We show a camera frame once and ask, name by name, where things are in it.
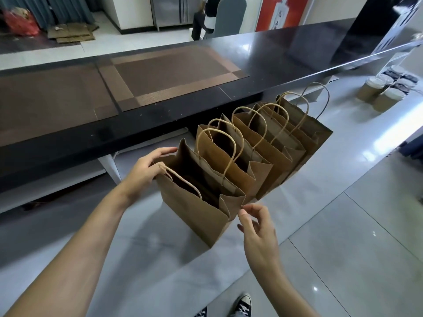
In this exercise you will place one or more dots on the person's right hand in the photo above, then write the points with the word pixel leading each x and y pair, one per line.
pixel 261 240

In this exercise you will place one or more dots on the person's left hand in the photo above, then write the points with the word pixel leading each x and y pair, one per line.
pixel 138 176

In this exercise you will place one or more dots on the person's right thumb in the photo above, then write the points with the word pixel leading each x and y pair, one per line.
pixel 244 222

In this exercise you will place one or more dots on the person's left thumb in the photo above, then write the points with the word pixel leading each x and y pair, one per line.
pixel 158 165

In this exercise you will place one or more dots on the brown paper bag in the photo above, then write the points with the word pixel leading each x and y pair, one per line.
pixel 281 158
pixel 314 132
pixel 238 165
pixel 195 214

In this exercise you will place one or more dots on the person's left forearm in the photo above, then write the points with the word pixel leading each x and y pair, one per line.
pixel 72 250

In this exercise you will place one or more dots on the person's right forearm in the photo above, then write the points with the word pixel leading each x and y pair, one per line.
pixel 284 293

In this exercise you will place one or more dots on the person's right black sneaker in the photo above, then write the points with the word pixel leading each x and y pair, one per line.
pixel 242 305

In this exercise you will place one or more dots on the person's black sneaker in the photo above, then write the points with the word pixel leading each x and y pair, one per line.
pixel 201 312
pixel 242 305

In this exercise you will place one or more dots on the brown woven placemat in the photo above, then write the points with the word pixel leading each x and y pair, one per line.
pixel 171 74
pixel 49 102

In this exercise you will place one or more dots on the white under-counter shelf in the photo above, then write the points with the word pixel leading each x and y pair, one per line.
pixel 66 184

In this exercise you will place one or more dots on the person's left black sneaker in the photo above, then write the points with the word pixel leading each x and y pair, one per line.
pixel 201 312

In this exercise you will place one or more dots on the stainless steel cabinet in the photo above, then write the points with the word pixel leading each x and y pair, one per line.
pixel 171 11

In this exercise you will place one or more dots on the flattened cardboard pieces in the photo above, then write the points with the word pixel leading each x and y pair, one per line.
pixel 72 32

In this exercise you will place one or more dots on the grey chair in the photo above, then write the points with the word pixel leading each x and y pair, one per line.
pixel 226 16

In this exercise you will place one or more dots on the brown paper cup white lid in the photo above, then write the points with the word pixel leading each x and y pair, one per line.
pixel 386 79
pixel 370 89
pixel 388 99

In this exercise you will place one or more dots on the grey curtain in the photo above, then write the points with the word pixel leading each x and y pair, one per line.
pixel 46 9

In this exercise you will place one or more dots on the red poster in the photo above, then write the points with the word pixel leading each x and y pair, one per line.
pixel 281 13

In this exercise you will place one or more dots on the red plastic bag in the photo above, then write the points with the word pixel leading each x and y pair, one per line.
pixel 21 23

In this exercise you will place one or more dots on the cluster of black-lidded cups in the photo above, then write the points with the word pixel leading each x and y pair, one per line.
pixel 405 80

